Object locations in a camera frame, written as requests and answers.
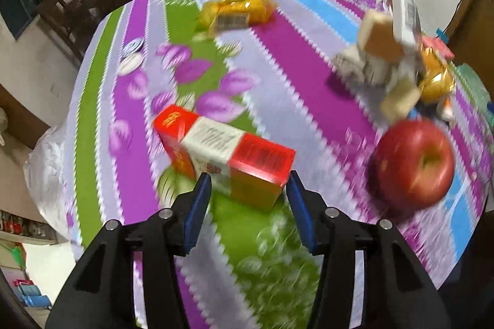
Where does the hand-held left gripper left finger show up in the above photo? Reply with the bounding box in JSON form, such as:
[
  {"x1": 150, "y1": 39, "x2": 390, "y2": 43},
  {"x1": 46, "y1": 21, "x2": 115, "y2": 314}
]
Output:
[{"x1": 45, "y1": 172, "x2": 213, "y2": 329}]

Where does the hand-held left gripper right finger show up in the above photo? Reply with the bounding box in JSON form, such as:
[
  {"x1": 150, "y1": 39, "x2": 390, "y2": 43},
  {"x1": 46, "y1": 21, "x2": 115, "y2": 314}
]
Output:
[{"x1": 285, "y1": 170, "x2": 452, "y2": 329}]

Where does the red snack box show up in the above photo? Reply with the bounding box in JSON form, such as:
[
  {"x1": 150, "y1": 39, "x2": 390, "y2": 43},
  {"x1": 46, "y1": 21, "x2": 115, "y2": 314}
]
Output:
[{"x1": 153, "y1": 105, "x2": 297, "y2": 213}]

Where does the grey knitted cloth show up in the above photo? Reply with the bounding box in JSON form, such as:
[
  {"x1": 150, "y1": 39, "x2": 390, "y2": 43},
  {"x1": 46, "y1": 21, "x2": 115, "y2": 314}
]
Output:
[{"x1": 333, "y1": 44, "x2": 421, "y2": 88}]

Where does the red apple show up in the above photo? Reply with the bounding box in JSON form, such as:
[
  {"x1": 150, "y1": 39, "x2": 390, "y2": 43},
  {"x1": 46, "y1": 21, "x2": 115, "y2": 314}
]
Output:
[{"x1": 372, "y1": 119, "x2": 456, "y2": 212}]

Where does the yellow white sponge block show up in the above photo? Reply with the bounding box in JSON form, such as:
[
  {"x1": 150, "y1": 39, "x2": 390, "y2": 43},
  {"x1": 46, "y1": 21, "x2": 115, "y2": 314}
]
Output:
[
  {"x1": 380, "y1": 76, "x2": 422, "y2": 123},
  {"x1": 357, "y1": 9, "x2": 406, "y2": 61}
]

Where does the white plastic bag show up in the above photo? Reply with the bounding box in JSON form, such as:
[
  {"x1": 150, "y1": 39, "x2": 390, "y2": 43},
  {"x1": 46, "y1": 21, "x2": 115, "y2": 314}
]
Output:
[{"x1": 23, "y1": 124, "x2": 76, "y2": 241}]

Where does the cluttered low shelf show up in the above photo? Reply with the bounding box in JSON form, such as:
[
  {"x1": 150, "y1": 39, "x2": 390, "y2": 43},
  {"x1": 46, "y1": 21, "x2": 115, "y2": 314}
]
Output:
[{"x1": 0, "y1": 209, "x2": 51, "y2": 310}]

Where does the blue white round cap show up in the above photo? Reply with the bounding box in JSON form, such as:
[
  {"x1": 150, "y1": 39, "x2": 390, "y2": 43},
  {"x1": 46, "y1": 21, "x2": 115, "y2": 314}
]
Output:
[{"x1": 121, "y1": 38, "x2": 145, "y2": 56}]

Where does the gold foil wrapper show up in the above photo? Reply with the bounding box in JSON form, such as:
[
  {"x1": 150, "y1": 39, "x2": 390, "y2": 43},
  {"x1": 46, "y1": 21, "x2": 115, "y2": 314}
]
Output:
[{"x1": 417, "y1": 45, "x2": 456, "y2": 104}]

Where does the yellow snack packet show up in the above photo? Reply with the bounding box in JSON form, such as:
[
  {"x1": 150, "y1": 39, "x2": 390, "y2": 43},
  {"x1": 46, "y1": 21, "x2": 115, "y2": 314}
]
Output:
[{"x1": 198, "y1": 0, "x2": 278, "y2": 36}]

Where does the pink flat packet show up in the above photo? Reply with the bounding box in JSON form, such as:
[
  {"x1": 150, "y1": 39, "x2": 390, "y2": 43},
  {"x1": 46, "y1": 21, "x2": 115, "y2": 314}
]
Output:
[{"x1": 421, "y1": 36, "x2": 455, "y2": 61}]

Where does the white barcode packet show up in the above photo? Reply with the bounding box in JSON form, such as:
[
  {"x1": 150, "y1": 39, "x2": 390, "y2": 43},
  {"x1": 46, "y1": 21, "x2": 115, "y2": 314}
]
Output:
[{"x1": 390, "y1": 0, "x2": 423, "y2": 48}]

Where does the dark wooden chair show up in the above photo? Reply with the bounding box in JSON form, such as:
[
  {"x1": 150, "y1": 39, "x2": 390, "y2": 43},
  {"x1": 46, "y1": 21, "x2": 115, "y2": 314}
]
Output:
[{"x1": 36, "y1": 0, "x2": 97, "y2": 61}]

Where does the light brown panel door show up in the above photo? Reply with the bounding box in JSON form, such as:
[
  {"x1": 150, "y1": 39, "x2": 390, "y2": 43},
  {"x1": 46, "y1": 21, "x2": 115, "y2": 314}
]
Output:
[{"x1": 444, "y1": 0, "x2": 494, "y2": 71}]

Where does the dark window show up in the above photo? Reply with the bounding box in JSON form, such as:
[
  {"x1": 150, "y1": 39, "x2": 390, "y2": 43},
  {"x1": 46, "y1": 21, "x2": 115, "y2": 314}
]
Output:
[{"x1": 0, "y1": 0, "x2": 43, "y2": 40}]

